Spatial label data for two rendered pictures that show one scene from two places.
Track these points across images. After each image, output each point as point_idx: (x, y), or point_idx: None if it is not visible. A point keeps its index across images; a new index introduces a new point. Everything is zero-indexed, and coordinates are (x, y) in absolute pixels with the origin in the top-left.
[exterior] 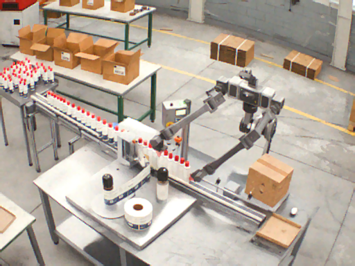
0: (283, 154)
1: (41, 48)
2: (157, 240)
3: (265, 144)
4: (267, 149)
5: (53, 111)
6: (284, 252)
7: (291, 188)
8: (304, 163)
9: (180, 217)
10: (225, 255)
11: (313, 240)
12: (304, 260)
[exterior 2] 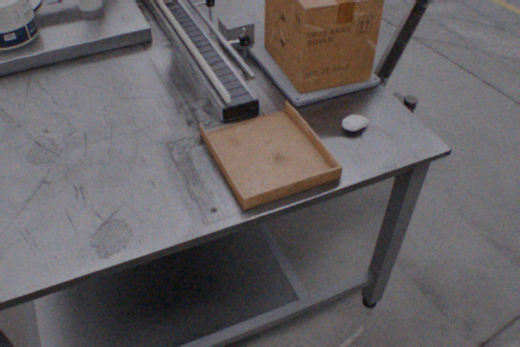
0: (495, 86)
1: None
2: (8, 78)
3: (409, 4)
4: (413, 19)
5: None
6: (226, 217)
7: (476, 144)
8: None
9: (97, 52)
10: (82, 151)
11: (470, 271)
12: (421, 307)
